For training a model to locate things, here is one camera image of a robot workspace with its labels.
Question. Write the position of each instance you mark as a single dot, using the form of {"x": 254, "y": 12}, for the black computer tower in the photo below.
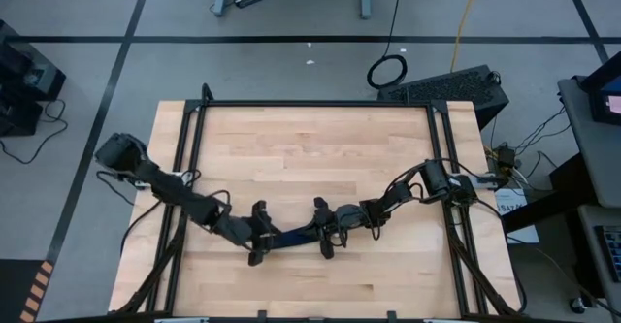
{"x": 446, "y": 90}

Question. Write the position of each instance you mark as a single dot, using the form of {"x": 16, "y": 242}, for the black aluminium table frame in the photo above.
{"x": 194, "y": 119}

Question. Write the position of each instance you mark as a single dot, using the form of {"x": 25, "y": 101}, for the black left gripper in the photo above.
{"x": 263, "y": 235}

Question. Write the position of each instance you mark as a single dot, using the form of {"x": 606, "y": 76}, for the black equipment stack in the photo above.
{"x": 24, "y": 80}

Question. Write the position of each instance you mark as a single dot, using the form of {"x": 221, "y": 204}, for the black monitor with lit screen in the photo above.
{"x": 604, "y": 95}

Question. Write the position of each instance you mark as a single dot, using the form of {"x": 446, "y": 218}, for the black power adapter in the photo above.
{"x": 505, "y": 157}

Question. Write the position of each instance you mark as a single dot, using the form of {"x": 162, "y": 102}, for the white printed paper sheet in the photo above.
{"x": 514, "y": 202}

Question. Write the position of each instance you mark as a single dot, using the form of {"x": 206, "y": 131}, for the navy blue towel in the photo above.
{"x": 296, "y": 238}

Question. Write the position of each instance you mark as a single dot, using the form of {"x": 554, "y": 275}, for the black caster wheel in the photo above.
{"x": 577, "y": 305}

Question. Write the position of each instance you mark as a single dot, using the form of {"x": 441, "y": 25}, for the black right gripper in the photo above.
{"x": 326, "y": 228}

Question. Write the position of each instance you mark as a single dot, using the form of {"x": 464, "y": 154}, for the grey side table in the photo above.
{"x": 592, "y": 143}

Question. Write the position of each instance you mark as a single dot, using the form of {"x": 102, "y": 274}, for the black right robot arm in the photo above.
{"x": 398, "y": 197}

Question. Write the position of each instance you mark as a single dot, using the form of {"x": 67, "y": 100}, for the black keyboard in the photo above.
{"x": 612, "y": 252}

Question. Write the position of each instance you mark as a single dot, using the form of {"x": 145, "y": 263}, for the grey low table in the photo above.
{"x": 589, "y": 245}

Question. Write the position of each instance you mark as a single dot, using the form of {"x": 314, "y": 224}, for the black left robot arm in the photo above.
{"x": 170, "y": 189}

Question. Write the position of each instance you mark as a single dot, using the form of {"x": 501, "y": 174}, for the black orange striped floor mat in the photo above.
{"x": 24, "y": 289}

